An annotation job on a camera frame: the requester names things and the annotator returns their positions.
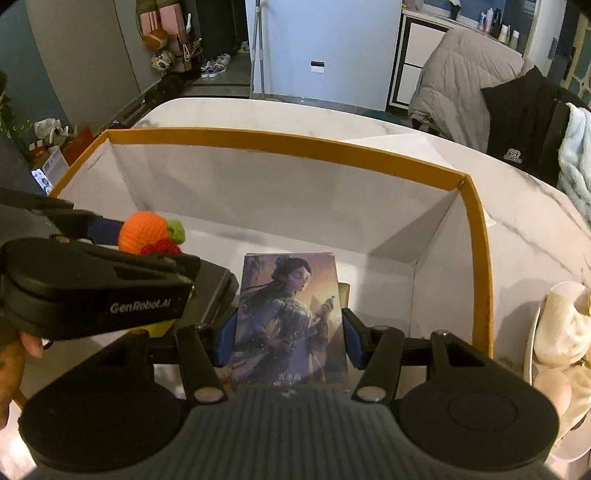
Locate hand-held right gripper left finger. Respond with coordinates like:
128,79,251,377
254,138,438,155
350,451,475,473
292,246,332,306
99,308,238,404

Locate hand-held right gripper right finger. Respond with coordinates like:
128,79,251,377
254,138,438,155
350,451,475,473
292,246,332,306
342,308,492,404

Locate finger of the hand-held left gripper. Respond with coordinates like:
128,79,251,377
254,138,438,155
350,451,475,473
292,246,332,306
51,237,201,286
0,188,123,245

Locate crochet orange with red flower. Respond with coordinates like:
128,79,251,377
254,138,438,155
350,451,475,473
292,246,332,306
117,211,185,257

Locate orange cardboard box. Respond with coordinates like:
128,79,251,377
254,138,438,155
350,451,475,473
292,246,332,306
11,128,495,411

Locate person's left hand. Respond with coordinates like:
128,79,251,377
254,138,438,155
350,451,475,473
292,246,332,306
0,330,44,428

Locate white printed carton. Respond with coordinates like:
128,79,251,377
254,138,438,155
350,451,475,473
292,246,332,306
30,148,71,195

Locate red paper bag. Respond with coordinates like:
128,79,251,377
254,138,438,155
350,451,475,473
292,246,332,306
62,124,95,162

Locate green houseplant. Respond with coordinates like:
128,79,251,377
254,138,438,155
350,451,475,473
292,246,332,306
0,88,33,139

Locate basketball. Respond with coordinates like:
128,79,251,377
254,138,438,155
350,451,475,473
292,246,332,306
143,28,168,51

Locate pair of white blue sneakers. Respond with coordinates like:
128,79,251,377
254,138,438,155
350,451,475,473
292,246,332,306
201,53,232,78

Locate boiled egg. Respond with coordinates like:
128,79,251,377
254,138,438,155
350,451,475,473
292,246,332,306
533,369,573,416

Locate large steamed bun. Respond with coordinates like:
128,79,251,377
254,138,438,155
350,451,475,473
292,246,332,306
536,282,591,369

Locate metal crutch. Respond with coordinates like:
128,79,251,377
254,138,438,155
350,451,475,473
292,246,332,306
249,0,269,99

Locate white oval bowl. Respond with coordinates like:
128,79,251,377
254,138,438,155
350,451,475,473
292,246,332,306
526,281,591,474

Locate black jacket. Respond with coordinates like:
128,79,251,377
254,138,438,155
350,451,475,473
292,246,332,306
480,65,583,190

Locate grey down jacket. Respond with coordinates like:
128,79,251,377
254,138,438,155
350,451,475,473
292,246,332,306
409,28,536,139

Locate light blue fleece blanket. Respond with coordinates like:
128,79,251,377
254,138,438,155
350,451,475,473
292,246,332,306
556,102,591,222

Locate white cabinet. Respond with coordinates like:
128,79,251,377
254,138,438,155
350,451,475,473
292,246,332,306
390,11,462,109

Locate row of toiletry bottles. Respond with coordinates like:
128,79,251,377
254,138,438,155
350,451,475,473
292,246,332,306
480,8,521,48

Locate lattice glass door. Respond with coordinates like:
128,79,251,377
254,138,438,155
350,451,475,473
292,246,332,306
561,44,591,104

